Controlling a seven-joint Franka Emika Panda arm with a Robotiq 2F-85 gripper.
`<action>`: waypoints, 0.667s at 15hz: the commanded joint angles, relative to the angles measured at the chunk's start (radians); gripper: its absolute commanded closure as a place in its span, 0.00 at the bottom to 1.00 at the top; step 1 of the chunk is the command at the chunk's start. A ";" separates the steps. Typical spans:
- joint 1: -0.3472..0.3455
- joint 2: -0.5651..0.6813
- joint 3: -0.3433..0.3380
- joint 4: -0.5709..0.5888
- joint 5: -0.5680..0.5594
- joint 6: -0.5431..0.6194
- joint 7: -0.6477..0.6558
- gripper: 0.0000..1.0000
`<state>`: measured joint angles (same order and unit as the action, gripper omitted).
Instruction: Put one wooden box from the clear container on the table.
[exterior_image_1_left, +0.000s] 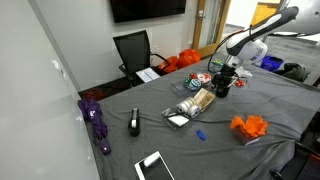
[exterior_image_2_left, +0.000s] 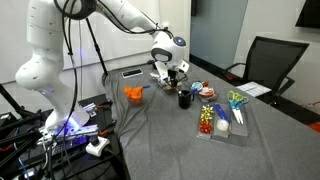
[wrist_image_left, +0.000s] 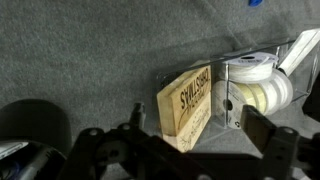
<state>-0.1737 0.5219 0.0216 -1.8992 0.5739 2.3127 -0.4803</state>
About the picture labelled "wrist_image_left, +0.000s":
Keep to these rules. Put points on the white flat card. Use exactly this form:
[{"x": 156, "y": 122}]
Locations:
[{"x": 300, "y": 50}]

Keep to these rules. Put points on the clear container with dividers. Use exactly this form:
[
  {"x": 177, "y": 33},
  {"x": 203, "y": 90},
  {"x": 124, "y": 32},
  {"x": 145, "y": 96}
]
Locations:
[{"x": 227, "y": 90}]

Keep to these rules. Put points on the small blue clip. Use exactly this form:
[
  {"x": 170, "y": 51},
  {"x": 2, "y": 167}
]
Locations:
[{"x": 255, "y": 2}]

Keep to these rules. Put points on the wide white ribbon spool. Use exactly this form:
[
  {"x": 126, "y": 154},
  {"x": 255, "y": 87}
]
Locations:
[{"x": 280, "y": 90}]

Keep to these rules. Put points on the wooden block with snowflake print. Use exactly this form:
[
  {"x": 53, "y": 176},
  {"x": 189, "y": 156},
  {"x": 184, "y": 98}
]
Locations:
[{"x": 195, "y": 133}]

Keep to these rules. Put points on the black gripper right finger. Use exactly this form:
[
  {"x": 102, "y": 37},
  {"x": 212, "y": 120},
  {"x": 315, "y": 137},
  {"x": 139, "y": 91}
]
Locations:
[{"x": 256, "y": 128}]

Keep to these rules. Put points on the grey pen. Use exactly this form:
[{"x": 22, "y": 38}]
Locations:
[{"x": 36, "y": 163}]

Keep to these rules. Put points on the wooden block with Christmas text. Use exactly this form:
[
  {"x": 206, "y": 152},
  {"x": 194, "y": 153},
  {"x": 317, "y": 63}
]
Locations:
[{"x": 188, "y": 100}]

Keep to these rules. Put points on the cream ribbon spool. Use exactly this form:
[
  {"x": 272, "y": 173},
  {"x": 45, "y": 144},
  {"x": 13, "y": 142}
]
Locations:
[{"x": 255, "y": 96}]

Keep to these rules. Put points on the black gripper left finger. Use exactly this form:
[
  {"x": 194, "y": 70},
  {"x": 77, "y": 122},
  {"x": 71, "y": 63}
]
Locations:
[{"x": 137, "y": 115}]

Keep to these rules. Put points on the black pen cup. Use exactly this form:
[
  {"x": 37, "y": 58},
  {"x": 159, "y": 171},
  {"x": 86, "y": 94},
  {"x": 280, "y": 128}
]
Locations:
[{"x": 33, "y": 120}]

